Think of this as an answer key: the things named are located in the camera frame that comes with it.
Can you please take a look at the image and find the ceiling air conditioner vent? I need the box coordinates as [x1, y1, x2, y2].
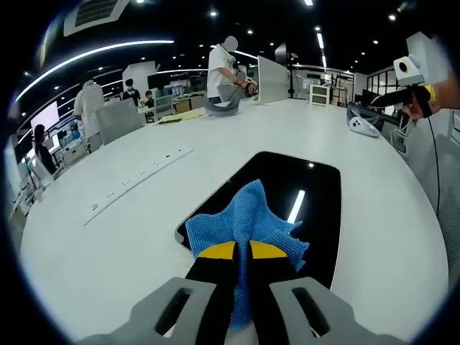
[63, 0, 131, 37]

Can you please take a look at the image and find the black tablet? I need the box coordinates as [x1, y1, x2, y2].
[175, 150, 342, 290]

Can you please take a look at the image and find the curved ceiling light strip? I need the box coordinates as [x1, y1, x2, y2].
[13, 39, 175, 102]

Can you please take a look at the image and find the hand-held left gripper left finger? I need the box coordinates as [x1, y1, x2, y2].
[77, 240, 240, 345]

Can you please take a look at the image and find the bright wall screen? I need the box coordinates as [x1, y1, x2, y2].
[29, 101, 60, 129]

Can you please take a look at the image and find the black tripod stand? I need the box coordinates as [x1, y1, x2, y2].
[287, 52, 300, 98]

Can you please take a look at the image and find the white table socket strip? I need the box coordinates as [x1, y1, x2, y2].
[83, 148, 196, 228]

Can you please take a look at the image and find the white game controller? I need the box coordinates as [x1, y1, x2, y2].
[349, 116, 381, 139]

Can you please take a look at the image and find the blue cleaning cloth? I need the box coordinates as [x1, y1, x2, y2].
[185, 178, 311, 334]

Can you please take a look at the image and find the yellow cloth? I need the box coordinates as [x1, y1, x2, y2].
[153, 109, 206, 127]

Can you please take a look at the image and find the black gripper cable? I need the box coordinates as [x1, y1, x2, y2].
[426, 116, 442, 217]

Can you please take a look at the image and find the white wire rack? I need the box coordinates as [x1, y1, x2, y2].
[389, 126, 413, 156]

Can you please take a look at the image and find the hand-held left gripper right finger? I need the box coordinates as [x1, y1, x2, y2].
[247, 240, 407, 345]

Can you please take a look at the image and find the person's right hand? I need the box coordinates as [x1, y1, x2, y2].
[402, 79, 460, 125]

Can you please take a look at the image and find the dark grey desk divider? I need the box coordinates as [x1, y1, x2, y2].
[96, 98, 145, 145]

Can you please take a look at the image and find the light grey desk divider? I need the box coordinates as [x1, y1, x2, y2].
[257, 55, 290, 106]

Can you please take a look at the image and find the small white frame cabinet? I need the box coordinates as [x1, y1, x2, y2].
[308, 83, 331, 106]

